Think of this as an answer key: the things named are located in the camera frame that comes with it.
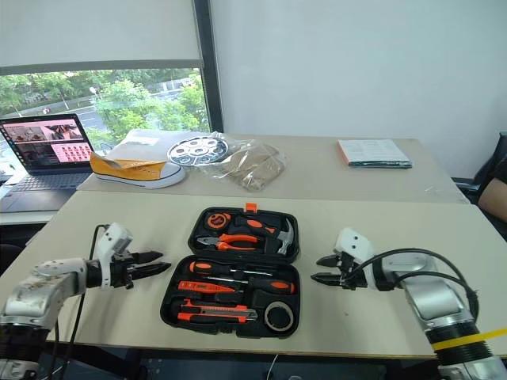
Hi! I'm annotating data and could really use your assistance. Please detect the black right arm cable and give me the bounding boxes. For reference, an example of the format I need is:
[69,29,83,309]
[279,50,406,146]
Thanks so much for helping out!
[342,248,482,329]

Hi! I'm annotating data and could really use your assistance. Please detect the booklet with red spine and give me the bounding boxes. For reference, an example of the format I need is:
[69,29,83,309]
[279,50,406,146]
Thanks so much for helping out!
[337,138,413,170]

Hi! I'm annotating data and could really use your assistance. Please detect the yellow tape strip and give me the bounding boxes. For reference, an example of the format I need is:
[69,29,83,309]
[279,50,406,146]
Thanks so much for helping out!
[431,326,507,352]

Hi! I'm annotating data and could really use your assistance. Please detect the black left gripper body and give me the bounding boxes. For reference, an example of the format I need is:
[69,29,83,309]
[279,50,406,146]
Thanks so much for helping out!
[109,251,138,290]

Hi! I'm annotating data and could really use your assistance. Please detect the clear plastic bag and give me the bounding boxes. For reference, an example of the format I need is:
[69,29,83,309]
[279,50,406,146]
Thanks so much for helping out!
[196,130,288,194]

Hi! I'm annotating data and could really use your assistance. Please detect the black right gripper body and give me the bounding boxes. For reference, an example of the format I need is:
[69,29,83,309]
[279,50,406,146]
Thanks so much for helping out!
[335,252,368,291]

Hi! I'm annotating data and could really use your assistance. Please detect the open laptop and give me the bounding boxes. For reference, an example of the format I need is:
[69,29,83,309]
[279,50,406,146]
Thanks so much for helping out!
[0,113,96,213]

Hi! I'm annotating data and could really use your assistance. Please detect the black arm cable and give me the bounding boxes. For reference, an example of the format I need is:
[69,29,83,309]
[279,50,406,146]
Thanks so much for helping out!
[47,223,110,380]
[342,248,482,329]

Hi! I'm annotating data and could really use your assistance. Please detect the dark window frame post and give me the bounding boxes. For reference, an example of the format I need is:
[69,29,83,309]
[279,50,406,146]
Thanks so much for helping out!
[193,0,225,135]

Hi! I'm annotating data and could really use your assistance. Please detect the claw hammer black orange handle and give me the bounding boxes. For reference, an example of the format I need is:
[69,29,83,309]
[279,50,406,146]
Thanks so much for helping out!
[231,215,298,257]

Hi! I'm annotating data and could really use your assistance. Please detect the yellow white canvas shoe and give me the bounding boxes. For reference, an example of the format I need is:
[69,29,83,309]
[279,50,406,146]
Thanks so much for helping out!
[89,152,186,190]

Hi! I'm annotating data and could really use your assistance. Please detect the seated person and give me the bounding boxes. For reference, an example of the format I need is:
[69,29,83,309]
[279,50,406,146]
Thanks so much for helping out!
[477,158,507,223]

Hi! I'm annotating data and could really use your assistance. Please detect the black electrical tape roll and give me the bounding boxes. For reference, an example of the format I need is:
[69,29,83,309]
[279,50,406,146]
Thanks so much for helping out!
[264,300,295,332]

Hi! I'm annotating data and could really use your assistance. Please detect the black orange handled screwdriver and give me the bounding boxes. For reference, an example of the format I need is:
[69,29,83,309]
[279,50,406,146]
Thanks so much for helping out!
[187,260,275,277]
[204,275,297,295]

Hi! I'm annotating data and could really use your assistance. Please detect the orange black tape measure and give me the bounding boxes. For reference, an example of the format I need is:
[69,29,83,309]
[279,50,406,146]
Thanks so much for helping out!
[204,212,231,230]

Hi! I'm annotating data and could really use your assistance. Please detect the white paper sheet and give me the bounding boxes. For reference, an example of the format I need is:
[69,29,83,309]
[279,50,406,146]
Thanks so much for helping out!
[106,128,207,167]

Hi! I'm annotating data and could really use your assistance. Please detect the orange voltage tester pen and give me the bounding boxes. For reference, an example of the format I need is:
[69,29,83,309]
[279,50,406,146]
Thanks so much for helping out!
[177,279,238,295]

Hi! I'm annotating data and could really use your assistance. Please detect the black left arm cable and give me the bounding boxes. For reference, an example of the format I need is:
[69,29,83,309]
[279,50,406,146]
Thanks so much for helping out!
[47,223,110,380]

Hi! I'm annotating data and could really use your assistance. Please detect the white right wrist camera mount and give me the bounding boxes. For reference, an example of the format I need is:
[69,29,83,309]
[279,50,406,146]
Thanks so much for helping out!
[331,227,377,292]

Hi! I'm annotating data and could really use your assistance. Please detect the orange black utility knife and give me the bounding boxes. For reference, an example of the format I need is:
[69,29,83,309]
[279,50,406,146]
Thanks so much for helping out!
[176,298,259,322]

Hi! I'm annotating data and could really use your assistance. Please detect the white roller blind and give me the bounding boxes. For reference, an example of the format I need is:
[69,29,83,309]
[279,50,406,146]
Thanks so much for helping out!
[0,0,204,76]

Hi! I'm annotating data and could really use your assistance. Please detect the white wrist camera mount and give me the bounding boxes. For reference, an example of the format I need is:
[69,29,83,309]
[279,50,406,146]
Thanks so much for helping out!
[331,227,377,292]
[94,222,134,290]

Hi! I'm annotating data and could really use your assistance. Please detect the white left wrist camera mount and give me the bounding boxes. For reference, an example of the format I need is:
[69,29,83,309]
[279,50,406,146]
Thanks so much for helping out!
[94,222,134,290]

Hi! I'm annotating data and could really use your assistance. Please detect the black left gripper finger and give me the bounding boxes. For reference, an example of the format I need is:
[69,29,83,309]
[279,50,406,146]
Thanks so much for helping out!
[129,250,164,265]
[128,262,172,280]

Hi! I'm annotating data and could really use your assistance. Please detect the orange handled pliers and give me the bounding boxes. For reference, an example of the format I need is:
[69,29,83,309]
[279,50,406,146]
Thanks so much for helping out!
[196,233,263,253]

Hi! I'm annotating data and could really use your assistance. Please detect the black tool case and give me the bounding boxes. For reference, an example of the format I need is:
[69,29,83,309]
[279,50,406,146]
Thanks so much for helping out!
[159,202,301,339]

